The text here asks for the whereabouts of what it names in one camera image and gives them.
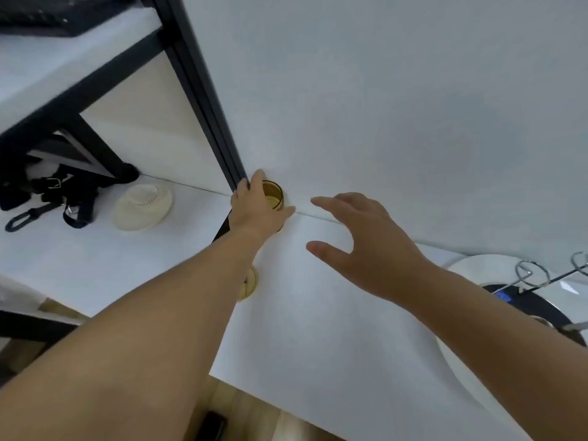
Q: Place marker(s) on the person's right hand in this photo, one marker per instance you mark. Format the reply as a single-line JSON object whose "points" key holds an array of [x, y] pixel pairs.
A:
{"points": [[381, 252]]}

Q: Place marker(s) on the amber glass jar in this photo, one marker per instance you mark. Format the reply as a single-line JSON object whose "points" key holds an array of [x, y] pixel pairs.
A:
{"points": [[274, 195]]}

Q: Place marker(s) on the person's left thumb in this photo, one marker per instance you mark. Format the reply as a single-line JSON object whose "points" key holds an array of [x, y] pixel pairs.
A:
{"points": [[284, 215]]}

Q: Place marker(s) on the black metal table frame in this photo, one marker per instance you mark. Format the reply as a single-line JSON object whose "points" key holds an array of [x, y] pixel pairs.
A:
{"points": [[202, 96]]}

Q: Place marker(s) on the cream round vented cap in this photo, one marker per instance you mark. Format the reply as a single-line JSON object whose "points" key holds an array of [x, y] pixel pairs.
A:
{"points": [[144, 207]]}

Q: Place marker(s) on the person's right forearm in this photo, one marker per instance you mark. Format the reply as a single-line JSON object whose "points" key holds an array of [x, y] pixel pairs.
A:
{"points": [[496, 353]]}

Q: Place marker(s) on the person's left forearm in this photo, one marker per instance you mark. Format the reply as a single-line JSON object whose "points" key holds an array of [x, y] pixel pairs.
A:
{"points": [[138, 344]]}

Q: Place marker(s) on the black mesh object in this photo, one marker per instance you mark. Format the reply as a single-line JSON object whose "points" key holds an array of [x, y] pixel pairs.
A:
{"points": [[50, 13]]}

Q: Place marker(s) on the gold jar lid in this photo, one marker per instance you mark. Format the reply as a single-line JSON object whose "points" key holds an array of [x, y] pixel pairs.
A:
{"points": [[250, 284]]}

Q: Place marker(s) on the person's right thumb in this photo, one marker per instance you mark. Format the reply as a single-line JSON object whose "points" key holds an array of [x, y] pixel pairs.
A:
{"points": [[328, 254]]}

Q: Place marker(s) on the person's left hand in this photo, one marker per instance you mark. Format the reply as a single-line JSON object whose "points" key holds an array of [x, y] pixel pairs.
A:
{"points": [[252, 211]]}

